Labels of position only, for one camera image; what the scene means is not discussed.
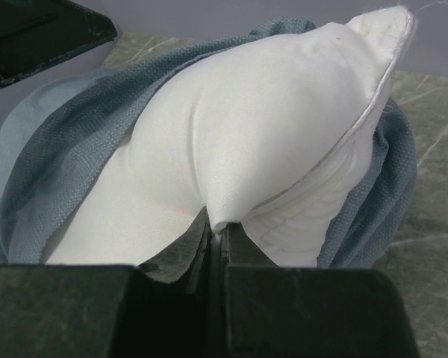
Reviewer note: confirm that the white pillow insert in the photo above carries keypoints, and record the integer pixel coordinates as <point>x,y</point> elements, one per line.
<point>273,135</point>

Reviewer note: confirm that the blue striped pillowcase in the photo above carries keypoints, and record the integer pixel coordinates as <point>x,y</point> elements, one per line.
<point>55,143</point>

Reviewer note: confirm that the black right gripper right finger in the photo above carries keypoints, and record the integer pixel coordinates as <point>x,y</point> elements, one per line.
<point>257,309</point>

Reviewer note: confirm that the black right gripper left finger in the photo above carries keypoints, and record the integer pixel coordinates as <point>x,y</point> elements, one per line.
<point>153,310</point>

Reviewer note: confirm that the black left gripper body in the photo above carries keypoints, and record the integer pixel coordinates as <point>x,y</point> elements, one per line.
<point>37,35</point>

